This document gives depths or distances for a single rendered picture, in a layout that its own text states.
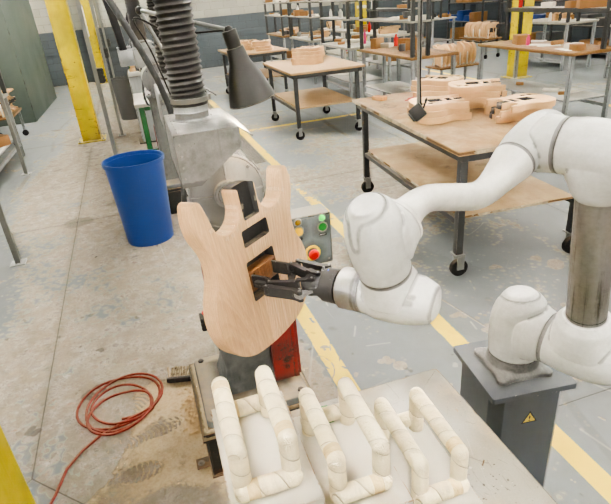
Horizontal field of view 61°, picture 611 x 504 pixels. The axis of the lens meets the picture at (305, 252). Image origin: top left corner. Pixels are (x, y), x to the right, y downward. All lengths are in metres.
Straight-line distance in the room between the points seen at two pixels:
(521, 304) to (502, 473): 0.60
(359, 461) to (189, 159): 0.84
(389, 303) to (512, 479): 0.44
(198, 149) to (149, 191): 3.05
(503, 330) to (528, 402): 0.25
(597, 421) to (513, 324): 1.20
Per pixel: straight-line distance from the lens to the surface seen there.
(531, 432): 1.90
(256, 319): 1.22
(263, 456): 0.99
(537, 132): 1.32
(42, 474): 2.78
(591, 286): 1.48
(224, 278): 1.12
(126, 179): 4.40
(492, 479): 1.19
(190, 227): 1.05
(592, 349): 1.59
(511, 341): 1.70
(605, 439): 2.72
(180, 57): 1.52
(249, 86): 1.49
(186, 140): 1.39
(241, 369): 2.29
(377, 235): 0.88
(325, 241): 1.90
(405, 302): 0.99
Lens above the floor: 1.83
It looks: 26 degrees down
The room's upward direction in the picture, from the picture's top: 5 degrees counter-clockwise
